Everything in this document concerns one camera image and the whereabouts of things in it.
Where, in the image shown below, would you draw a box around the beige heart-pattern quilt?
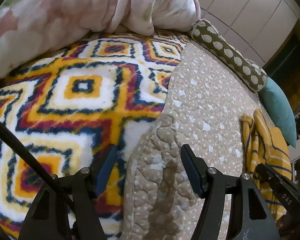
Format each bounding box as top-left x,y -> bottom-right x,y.
121,42 -> 262,239

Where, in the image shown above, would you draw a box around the teal corduroy pillow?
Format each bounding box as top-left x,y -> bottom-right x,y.
258,77 -> 297,148

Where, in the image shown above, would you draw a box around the yellow striped knit sweater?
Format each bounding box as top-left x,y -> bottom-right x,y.
241,109 -> 292,220

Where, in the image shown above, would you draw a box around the olive white-dotted bolster pillow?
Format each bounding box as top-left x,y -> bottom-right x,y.
188,19 -> 268,93

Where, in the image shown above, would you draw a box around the pink floral fleece blanket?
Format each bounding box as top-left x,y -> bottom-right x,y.
0,0 -> 200,79

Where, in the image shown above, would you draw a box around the white wardrobe doors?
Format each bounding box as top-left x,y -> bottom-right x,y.
199,0 -> 300,66

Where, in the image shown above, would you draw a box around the colourful geometric plush blanket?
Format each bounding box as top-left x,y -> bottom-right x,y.
0,29 -> 189,239

